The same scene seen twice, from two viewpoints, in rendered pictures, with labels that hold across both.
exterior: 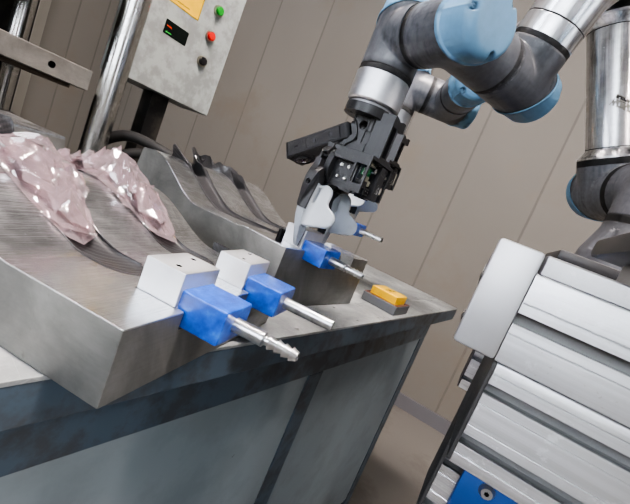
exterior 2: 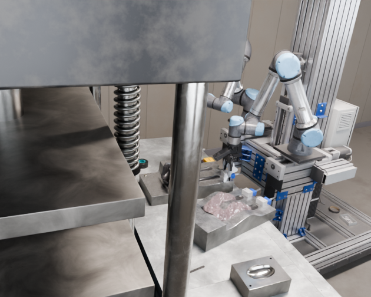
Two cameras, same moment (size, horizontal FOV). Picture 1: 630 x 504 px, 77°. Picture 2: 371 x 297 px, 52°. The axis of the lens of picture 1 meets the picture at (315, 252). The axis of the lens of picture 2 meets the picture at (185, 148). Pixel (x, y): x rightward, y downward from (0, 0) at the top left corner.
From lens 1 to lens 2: 207 cm
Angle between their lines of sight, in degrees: 55
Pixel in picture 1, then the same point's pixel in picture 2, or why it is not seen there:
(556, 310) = (287, 171)
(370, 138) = (238, 149)
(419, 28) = (250, 132)
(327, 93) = not seen: outside the picture
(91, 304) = (271, 210)
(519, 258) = (283, 168)
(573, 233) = not seen: hidden behind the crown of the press
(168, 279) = (265, 202)
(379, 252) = not seen: hidden behind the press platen
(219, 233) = (214, 187)
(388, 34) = (239, 131)
